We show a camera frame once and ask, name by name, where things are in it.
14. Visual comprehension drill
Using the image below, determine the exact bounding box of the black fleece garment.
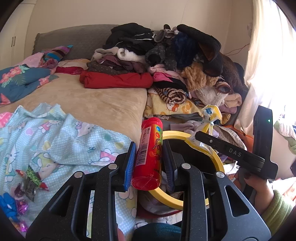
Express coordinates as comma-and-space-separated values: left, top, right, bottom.
177, 24, 224, 77

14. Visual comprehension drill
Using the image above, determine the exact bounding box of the light blue cat print sheet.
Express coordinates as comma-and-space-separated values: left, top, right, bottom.
0, 103, 139, 240

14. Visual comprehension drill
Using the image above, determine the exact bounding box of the white curtain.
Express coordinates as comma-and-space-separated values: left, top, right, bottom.
233, 0, 296, 186

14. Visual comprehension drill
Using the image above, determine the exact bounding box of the green black snack wrapper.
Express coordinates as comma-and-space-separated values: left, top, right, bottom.
16, 165, 50, 202

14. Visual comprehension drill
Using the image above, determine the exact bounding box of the black jacket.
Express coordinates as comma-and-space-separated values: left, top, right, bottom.
103, 23, 158, 56

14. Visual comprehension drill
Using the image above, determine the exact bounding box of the dark blue fuzzy garment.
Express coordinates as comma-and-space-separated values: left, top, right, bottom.
173, 32, 200, 70

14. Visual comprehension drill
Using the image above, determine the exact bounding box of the blue crumpled wrapper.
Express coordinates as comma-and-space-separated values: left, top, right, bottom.
0, 192, 19, 223

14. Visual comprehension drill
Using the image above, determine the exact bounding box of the thin wall wire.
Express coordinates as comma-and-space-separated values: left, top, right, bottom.
223, 43, 250, 56

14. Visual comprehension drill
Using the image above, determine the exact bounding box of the pink garment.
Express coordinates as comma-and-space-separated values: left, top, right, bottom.
150, 65, 184, 87

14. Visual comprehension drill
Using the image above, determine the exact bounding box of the blue floral quilt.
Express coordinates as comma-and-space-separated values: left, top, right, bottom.
0, 64, 60, 107

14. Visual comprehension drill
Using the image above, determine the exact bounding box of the dark teal cloth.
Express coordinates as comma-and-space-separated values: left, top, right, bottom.
133, 222, 182, 241

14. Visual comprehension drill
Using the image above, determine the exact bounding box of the orange cloth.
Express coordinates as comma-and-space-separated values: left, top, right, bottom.
223, 125, 254, 151

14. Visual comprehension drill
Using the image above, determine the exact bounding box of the red candy tube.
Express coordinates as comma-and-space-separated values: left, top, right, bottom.
131, 117, 164, 191

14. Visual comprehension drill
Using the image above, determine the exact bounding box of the lavender cloth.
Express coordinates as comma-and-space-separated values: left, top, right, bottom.
170, 119, 219, 138

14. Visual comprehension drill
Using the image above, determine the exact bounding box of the beige bed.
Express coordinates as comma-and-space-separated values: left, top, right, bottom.
0, 59, 148, 136

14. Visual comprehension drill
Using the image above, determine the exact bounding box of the grey padded headboard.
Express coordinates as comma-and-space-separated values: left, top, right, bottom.
33, 24, 116, 61

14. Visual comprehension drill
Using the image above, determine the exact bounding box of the colourful striped pillow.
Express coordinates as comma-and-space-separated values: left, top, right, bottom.
42, 45, 73, 69

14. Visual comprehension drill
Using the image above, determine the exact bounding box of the person's right hand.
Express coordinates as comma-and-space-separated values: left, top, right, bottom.
233, 171, 275, 216

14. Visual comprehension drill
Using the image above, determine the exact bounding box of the brown striped cloth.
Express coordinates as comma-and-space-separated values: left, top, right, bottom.
156, 87, 187, 105

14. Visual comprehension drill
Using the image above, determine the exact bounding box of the yellow rimmed bin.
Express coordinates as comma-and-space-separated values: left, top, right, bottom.
148, 130, 225, 210

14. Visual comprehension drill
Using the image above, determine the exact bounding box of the pink cloth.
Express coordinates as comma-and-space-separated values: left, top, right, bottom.
17, 52, 47, 68

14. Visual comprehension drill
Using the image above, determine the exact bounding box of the person's right forearm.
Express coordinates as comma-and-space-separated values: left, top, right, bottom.
261, 189, 296, 229

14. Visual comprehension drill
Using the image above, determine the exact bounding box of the white green trimmed garment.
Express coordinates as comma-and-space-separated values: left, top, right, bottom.
273, 113, 296, 149

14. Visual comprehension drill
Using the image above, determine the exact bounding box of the white wardrobe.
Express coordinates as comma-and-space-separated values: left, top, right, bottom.
0, 0, 37, 70

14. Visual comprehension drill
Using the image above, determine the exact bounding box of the beige knit cloth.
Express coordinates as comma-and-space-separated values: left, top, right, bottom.
213, 125, 246, 149

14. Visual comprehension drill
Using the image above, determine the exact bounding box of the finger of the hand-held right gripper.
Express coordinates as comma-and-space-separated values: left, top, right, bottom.
195, 131, 265, 169

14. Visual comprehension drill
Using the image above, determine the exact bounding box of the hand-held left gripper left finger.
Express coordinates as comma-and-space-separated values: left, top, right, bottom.
25, 141, 137, 241

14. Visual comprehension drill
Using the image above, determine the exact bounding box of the tan fuzzy garment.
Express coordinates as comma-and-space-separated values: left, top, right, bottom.
180, 62, 219, 93

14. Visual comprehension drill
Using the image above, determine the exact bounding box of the yellow white knotted wrapper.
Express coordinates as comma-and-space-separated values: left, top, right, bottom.
187, 104, 224, 161

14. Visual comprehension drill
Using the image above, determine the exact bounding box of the brown plush blanket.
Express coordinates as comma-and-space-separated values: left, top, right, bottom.
217, 52, 249, 98

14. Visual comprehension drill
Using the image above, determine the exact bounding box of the dark dotted garment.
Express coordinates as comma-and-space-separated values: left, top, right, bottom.
87, 61, 130, 75

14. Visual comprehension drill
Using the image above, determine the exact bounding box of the white fleece garment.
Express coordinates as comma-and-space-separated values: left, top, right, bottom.
117, 47, 145, 62

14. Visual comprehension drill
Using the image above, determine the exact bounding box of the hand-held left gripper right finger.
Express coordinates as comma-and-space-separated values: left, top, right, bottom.
162, 140, 271, 241

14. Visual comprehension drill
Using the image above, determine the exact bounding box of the yellow cartoon blanket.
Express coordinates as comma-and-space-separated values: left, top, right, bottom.
143, 89, 232, 121

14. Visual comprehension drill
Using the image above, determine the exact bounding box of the red folded garment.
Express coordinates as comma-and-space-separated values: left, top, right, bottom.
79, 70, 154, 89

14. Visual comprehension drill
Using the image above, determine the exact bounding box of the dark red cloth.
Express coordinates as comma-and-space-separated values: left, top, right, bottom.
55, 66, 88, 75

